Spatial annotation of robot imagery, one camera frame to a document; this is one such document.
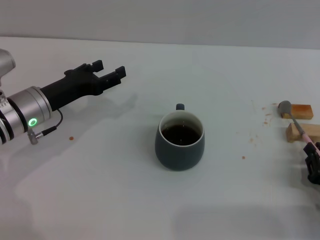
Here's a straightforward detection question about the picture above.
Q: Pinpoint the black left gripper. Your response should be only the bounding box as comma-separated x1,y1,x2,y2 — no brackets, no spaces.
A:
39,59,127,112

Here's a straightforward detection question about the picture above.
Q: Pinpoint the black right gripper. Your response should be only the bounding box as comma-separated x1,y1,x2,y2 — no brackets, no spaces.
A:
303,141,320,186

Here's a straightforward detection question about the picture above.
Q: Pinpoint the pink handled metal spoon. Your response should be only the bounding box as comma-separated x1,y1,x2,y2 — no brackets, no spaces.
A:
278,100,320,153

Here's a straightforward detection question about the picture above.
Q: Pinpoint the dark grey ceramic mug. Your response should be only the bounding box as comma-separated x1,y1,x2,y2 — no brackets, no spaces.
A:
154,103,206,172

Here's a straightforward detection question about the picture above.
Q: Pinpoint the light notched wooden block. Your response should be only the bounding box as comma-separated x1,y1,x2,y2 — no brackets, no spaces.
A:
285,122,320,143

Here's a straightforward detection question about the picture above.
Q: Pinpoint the stained flat wooden block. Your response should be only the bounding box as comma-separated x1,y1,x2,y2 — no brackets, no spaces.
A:
279,104,314,120

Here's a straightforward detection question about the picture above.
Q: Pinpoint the dark brown coffee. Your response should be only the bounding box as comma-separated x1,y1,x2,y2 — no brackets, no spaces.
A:
161,124,201,146

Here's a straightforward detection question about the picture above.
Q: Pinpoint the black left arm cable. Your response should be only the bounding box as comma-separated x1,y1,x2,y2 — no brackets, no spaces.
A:
27,108,63,145

